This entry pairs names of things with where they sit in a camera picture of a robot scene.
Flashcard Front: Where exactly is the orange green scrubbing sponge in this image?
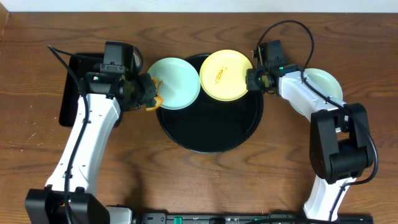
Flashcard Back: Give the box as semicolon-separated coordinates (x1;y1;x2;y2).
146;78;164;111

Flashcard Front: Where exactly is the yellow plate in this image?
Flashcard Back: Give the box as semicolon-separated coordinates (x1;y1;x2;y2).
200;50;252;101

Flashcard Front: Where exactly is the mint plate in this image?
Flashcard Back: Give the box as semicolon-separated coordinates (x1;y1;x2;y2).
279;68;344;121
148;57;201;110

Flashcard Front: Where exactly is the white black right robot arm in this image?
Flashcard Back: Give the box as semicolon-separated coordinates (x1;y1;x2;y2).
246;40;376;222

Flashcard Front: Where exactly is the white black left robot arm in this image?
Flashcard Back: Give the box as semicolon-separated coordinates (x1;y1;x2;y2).
25;41;157;223

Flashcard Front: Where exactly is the round black tray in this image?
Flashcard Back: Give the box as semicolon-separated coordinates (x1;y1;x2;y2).
155;53;264;154

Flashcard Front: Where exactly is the rectangular black tray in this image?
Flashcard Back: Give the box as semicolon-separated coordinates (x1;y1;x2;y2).
58;53;104;128

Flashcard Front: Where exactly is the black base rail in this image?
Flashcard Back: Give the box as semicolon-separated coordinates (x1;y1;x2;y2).
105;212;374;224

